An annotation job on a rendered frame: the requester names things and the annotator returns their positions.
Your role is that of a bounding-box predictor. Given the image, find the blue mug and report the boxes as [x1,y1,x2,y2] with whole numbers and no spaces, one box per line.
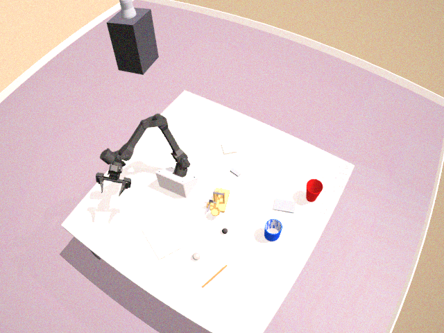
[264,219,282,242]

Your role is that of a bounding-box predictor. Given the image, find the red cup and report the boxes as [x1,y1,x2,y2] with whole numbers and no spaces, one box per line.
[306,179,323,202]

